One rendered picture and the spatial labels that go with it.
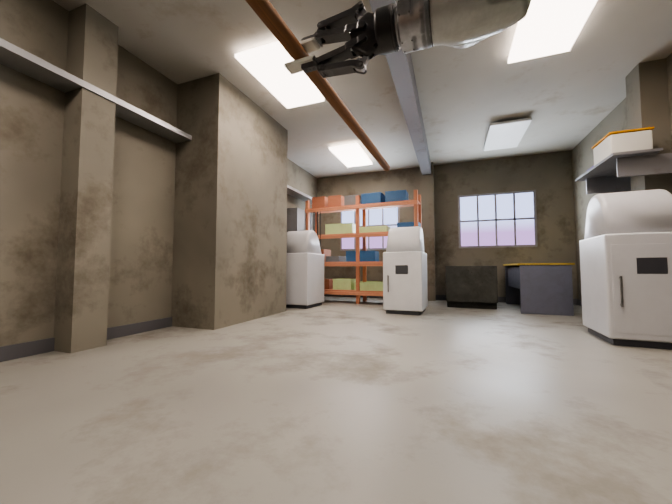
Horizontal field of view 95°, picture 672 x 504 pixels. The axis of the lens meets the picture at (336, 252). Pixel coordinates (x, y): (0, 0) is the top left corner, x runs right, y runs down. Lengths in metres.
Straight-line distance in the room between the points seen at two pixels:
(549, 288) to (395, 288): 2.47
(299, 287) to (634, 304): 4.47
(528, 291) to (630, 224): 2.24
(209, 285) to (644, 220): 4.69
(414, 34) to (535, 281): 5.54
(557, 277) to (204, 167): 5.52
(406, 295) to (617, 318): 2.52
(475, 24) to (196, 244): 3.95
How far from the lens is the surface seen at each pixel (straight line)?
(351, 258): 6.63
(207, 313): 4.17
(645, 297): 4.11
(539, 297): 6.04
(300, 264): 5.75
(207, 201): 4.24
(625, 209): 4.27
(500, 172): 8.03
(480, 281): 6.22
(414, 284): 5.07
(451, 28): 0.66
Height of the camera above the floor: 0.75
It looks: 3 degrees up
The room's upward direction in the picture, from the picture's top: straight up
